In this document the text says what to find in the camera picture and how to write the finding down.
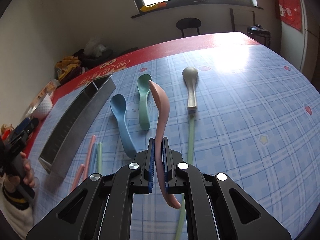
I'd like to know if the light green chopstick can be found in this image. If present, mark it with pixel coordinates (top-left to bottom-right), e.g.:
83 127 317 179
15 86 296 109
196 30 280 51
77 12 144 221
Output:
174 114 195 240

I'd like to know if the blue chopstick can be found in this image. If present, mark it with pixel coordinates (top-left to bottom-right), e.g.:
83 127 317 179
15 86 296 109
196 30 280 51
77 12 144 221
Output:
88 143 98 175

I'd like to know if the dark green chopstick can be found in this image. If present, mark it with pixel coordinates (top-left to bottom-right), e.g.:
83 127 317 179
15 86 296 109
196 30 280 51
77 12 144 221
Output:
97 142 103 174

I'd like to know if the stainless steel utensil tray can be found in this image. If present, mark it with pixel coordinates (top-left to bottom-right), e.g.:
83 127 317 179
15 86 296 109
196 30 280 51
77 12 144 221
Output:
38 75 116 178

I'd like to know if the pink chopstick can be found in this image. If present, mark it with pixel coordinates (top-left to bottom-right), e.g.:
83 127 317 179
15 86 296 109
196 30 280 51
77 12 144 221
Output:
82 135 96 181
70 164 85 192

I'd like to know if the blue spoon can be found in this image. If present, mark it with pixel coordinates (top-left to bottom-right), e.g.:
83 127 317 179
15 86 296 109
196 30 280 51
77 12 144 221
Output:
110 94 137 159

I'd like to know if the pink spoon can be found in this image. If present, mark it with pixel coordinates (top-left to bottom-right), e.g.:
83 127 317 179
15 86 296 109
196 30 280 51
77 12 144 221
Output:
149 80 181 209

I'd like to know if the green spoon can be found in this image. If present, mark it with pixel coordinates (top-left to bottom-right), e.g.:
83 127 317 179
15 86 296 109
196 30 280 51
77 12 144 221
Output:
137 74 152 131

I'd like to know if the grey white spoon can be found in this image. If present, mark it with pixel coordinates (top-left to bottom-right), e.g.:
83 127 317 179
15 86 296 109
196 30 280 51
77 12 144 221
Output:
182 67 198 111

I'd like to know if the person's left hand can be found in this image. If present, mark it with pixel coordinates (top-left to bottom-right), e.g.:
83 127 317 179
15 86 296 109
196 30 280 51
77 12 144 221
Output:
4 152 36 193

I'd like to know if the white textured bowl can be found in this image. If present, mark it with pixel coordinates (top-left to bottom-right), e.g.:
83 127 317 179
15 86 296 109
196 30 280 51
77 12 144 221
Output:
31 94 53 120

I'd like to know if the yellow clothes pile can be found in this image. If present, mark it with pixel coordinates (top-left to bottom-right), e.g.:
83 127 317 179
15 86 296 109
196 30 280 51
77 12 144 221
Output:
55 56 82 85

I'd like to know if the blue plaid table mat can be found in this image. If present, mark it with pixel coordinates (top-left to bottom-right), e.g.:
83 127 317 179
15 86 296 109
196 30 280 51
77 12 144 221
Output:
29 45 319 239

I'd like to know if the white plastic bag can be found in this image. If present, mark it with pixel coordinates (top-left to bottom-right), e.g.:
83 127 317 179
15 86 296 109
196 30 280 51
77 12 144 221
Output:
84 37 107 57

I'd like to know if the black appliance on stand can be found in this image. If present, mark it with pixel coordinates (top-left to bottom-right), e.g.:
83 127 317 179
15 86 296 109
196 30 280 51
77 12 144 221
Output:
247 24 271 48

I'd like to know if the white refrigerator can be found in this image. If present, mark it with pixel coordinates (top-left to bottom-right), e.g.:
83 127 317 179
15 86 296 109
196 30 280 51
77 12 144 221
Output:
280 0 319 81

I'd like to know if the black round stool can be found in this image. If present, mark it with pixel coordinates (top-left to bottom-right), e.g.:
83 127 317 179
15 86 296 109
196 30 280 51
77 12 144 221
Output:
176 17 202 38

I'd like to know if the yellow orange item on sill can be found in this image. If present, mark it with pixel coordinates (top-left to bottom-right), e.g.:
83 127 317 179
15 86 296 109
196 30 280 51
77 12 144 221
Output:
140 2 167 12

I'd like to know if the red cloth on refrigerator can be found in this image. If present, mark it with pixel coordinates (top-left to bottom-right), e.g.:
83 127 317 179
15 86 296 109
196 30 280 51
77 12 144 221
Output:
275 0 302 31

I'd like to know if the dark wooden chair frame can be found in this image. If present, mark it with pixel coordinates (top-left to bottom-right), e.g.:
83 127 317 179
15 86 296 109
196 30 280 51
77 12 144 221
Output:
229 8 256 34

